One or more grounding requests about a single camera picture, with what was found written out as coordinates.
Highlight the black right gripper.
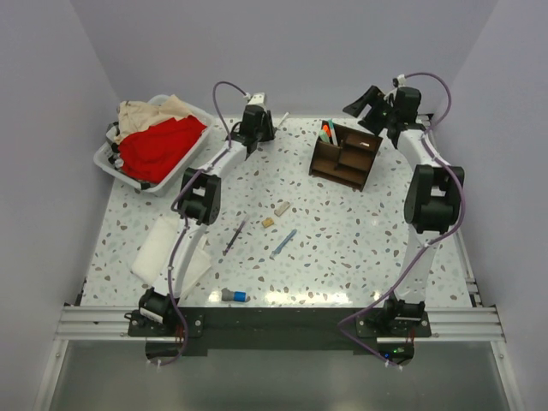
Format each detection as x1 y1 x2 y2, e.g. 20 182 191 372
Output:
342 86 396 137

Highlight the teal capped white marker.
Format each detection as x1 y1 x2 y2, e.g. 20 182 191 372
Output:
328 120 339 146

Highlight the beige eraser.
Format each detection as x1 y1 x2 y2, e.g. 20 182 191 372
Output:
274 201 290 217

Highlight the blue pen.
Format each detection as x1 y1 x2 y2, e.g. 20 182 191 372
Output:
270 229 297 259

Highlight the green capped white marker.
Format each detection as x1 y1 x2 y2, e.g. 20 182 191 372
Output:
277 111 290 128

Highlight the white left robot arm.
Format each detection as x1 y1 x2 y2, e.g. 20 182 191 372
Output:
130 94 275 336

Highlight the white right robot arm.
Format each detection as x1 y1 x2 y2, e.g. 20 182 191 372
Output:
343 86 465 337

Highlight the light green highlighter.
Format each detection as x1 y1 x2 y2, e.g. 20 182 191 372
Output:
319 129 331 144

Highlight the brown wooden desk organizer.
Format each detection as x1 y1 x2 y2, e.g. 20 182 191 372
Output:
308 123 383 191

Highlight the small tan sharpener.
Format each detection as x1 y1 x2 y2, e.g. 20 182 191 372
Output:
262 218 274 228

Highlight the red cloth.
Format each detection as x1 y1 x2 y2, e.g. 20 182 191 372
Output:
118 116 206 184

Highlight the beige cloth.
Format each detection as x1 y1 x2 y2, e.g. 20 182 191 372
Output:
114 95 193 144

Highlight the purple black pen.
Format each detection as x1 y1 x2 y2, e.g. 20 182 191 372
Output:
223 214 249 256

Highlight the white plastic basket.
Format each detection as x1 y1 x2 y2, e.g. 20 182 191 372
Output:
93 94 215 197

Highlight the grey blue cylinder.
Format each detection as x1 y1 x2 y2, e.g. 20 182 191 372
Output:
221 289 247 303

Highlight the white folded cloth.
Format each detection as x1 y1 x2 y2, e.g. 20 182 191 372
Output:
130 216 211 297

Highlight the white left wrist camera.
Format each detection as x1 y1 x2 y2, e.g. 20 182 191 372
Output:
247 92 266 110

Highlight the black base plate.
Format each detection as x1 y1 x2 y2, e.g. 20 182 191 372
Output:
124 307 432 360

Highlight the aluminium right side rail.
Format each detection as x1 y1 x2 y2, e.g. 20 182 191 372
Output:
417 113 479 305

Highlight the aluminium rail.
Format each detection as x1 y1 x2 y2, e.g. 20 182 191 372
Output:
417 113 479 305
55 307 505 342

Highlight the aluminium front rail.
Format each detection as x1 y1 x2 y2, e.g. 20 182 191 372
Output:
55 307 505 342

